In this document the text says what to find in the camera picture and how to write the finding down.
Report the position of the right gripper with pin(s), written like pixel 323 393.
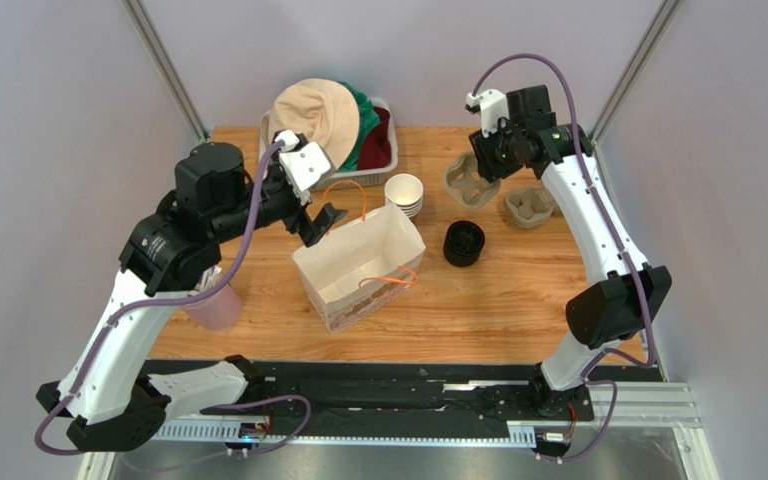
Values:
pixel 484 160

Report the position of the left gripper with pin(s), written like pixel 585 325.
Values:
pixel 311 230

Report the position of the white paper bag orange handles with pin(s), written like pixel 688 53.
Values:
pixel 359 267

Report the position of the grey pulp cup carrier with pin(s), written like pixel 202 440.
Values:
pixel 462 181

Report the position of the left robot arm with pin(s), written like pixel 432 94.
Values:
pixel 111 405

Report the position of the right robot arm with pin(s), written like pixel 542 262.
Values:
pixel 625 291

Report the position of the white plastic basket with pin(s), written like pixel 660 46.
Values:
pixel 367 177

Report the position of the dark red cloth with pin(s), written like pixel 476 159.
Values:
pixel 376 150

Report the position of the stack of paper cups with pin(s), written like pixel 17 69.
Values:
pixel 406 192

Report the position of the stack of black lids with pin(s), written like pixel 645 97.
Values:
pixel 463 243

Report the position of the pink plastic cup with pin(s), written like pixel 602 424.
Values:
pixel 218 312

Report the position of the beige bucket hat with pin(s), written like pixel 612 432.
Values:
pixel 322 110

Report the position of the green cloth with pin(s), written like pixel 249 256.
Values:
pixel 368 120

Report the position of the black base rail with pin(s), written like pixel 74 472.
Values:
pixel 433 403

